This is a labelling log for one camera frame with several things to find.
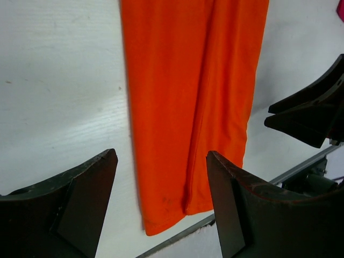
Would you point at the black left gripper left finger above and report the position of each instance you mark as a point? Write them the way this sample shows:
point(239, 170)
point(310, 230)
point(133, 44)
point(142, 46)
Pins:
point(62, 216)

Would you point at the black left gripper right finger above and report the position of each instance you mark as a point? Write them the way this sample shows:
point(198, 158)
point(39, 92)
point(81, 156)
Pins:
point(255, 218)

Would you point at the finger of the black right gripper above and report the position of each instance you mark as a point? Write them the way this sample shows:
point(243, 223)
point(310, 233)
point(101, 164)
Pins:
point(312, 91)
point(312, 122)

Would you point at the orange t shirt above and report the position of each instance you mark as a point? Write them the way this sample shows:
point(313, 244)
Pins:
point(191, 70)

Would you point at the pink magenta t shirt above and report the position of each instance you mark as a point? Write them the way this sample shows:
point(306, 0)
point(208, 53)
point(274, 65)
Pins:
point(340, 10)

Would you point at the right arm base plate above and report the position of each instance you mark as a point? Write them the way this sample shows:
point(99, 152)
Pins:
point(311, 181)

